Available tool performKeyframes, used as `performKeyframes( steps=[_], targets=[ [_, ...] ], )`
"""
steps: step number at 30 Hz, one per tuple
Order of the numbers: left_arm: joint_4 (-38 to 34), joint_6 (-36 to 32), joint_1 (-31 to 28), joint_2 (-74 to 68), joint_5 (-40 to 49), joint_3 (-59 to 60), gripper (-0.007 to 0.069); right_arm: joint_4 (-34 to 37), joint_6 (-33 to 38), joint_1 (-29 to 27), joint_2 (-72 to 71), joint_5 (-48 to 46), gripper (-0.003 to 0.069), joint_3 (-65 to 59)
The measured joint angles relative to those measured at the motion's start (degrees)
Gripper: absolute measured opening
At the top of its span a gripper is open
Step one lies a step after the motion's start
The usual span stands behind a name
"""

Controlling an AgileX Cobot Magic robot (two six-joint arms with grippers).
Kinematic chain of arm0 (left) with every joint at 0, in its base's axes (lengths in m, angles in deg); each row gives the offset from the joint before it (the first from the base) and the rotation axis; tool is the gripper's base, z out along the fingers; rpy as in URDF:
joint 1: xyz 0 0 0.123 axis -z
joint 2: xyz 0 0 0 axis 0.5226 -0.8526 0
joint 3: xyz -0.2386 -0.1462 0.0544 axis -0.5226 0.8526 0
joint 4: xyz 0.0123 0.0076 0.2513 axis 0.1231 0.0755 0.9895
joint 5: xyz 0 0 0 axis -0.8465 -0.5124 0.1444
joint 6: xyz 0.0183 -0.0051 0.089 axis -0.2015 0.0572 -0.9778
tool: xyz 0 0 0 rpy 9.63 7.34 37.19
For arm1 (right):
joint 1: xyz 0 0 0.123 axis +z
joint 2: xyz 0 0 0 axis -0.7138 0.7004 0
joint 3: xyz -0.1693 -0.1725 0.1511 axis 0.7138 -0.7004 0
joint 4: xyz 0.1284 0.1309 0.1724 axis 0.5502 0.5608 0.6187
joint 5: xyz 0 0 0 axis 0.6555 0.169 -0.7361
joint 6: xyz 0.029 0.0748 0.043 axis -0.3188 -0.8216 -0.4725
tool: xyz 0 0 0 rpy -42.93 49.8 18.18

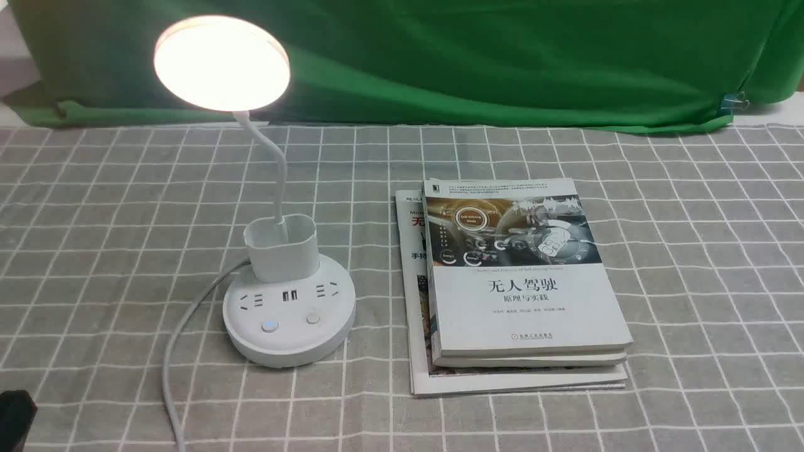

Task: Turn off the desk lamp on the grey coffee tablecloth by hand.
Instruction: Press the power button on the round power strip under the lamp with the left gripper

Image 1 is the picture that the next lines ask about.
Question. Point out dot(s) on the white desk lamp with base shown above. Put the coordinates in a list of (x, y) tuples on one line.
[(291, 305)]

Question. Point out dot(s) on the white self-driving textbook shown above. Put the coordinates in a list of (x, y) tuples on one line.
[(516, 278)]

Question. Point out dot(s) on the magazine under the book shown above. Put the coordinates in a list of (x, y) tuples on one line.
[(429, 380)]

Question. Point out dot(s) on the green backdrop cloth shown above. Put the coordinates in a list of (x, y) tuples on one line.
[(635, 66)]

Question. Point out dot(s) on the grey checked tablecloth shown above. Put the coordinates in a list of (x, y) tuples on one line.
[(108, 235)]

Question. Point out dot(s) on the blue binder clip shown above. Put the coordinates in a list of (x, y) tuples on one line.
[(731, 104)]

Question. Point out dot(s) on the black object at corner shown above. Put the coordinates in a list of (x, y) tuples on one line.
[(18, 412)]

